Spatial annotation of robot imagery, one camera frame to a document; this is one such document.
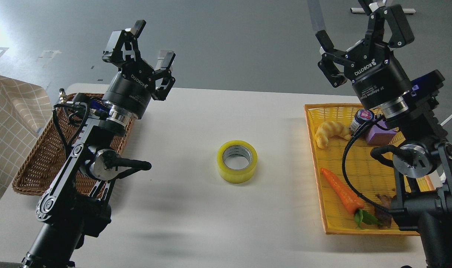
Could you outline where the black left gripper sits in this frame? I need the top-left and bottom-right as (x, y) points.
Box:
(102, 20), (176, 120)

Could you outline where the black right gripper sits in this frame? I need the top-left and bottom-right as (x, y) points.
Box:
(315, 0), (415, 109)

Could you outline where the yellow tape roll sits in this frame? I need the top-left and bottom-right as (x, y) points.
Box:
(216, 140), (258, 184)

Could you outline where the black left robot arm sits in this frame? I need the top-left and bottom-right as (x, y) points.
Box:
(20, 20), (176, 268)

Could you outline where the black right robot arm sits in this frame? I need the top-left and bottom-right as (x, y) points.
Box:
(308, 0), (452, 268)

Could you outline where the small dark jar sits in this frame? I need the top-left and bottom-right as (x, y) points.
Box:
(349, 109), (375, 135)

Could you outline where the purple foam block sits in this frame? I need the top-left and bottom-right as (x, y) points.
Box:
(365, 120), (397, 146)

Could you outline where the toy croissant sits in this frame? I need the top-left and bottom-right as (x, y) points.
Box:
(315, 121), (352, 149)

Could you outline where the brown wicker basket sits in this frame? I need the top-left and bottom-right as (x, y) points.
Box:
(12, 108), (135, 196)

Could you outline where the beige checkered cloth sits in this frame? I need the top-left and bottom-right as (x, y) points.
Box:
(0, 75), (52, 200)

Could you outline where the yellow plastic basket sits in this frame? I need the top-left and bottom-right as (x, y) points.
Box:
(304, 103), (418, 236)

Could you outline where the orange toy carrot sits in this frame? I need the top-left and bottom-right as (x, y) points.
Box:
(320, 167), (364, 215)

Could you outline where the brown toy animal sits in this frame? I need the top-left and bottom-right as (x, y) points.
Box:
(373, 194), (392, 229)

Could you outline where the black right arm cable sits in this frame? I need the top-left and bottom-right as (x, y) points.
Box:
(341, 115), (392, 213)

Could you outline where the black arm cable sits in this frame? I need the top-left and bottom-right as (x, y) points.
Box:
(52, 102), (89, 149)
(341, 115), (392, 213)

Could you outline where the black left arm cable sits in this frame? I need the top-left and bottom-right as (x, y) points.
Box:
(52, 102), (89, 149)

